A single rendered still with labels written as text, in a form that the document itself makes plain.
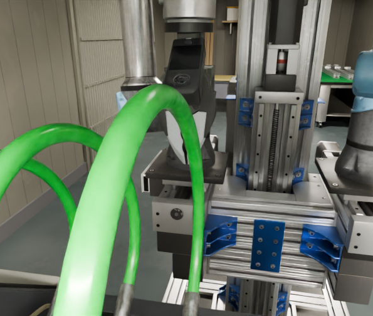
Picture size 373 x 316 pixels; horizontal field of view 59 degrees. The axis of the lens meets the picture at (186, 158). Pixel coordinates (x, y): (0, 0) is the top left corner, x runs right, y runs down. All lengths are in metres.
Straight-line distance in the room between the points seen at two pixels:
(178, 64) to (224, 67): 7.60
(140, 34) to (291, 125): 0.49
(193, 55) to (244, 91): 0.63
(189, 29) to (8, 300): 0.42
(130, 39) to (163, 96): 0.74
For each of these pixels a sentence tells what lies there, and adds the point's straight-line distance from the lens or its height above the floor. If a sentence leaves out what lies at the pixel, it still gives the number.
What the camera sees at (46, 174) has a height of 1.27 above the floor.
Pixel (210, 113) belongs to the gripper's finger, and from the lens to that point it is 0.49.
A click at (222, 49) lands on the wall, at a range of 8.02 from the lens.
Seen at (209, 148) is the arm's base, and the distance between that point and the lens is 0.96.
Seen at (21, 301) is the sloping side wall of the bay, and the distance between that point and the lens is 0.52.
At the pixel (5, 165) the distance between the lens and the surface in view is 0.20.
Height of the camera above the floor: 1.40
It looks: 21 degrees down
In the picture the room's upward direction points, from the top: straight up
